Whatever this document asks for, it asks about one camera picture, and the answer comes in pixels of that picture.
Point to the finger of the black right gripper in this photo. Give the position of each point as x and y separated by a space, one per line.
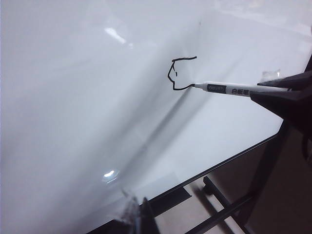
287 104
297 81

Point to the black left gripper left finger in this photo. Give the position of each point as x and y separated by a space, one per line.
132 214

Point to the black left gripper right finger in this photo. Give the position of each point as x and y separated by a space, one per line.
149 219

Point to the white whiteboard marker pen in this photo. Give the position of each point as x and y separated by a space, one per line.
234 90

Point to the black whiteboard stand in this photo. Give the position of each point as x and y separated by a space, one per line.
220 198

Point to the white whiteboard with black frame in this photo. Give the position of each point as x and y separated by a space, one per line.
97 97

